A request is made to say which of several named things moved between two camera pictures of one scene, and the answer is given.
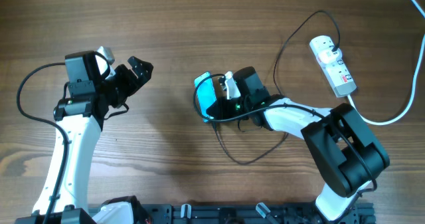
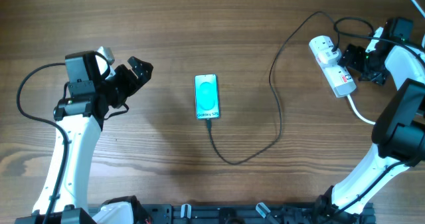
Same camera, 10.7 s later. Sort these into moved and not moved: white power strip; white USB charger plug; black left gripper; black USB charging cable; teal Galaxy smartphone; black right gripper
Moved: black USB charging cable; black right gripper
Not moved: black left gripper; teal Galaxy smartphone; white power strip; white USB charger plug
